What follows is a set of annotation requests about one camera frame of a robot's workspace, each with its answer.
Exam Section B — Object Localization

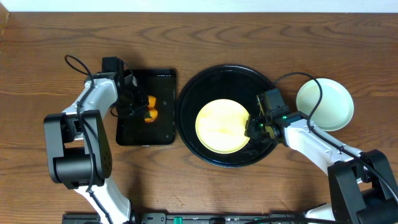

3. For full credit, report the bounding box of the orange sponge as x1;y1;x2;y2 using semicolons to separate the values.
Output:
144;95;158;123

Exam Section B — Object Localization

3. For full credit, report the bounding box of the yellow plate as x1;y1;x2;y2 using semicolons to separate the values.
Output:
195;99;249;154

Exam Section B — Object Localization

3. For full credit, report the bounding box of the light green plate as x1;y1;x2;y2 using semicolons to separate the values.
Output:
296;78;354;132

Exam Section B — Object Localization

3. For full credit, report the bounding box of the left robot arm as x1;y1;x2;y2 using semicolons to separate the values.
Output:
44;70;141;223

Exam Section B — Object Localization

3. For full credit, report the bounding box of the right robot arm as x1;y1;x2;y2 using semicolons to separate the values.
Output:
245;112;397;223

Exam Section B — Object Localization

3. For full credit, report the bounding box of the black rectangular tray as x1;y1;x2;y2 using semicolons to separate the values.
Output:
116;68;177;146

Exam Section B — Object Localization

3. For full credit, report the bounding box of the black round tray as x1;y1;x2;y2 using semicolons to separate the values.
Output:
175;65;277;168

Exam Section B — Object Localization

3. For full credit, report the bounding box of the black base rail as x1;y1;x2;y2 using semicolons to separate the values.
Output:
61;208;308;224

